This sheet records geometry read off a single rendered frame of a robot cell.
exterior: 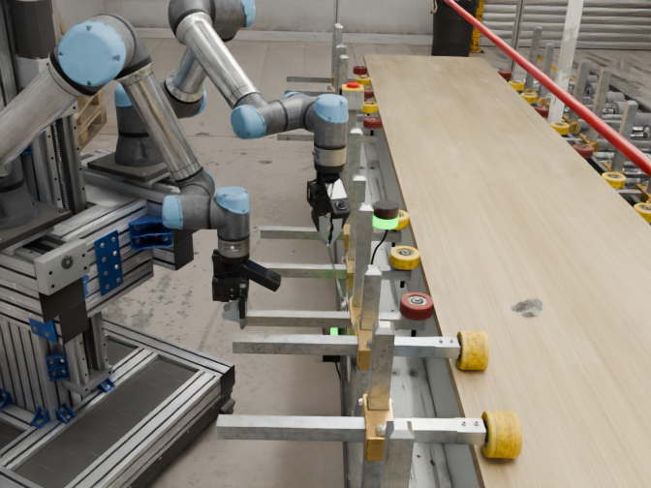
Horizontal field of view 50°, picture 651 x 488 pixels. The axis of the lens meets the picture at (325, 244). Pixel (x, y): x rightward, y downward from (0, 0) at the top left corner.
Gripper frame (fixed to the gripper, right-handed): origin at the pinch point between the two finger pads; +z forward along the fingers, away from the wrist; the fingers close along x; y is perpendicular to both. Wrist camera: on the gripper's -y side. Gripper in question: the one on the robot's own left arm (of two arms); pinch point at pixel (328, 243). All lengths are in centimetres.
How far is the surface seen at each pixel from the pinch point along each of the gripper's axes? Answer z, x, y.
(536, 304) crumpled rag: 10, -43, -26
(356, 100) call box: -16, -33, 62
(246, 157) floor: 106, -67, 336
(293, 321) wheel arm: 17.2, 10.8, -5.7
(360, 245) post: -2.2, -5.1, -7.3
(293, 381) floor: 103, -17, 74
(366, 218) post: -9.3, -6.0, -7.5
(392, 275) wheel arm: 17.9, -22.9, 8.6
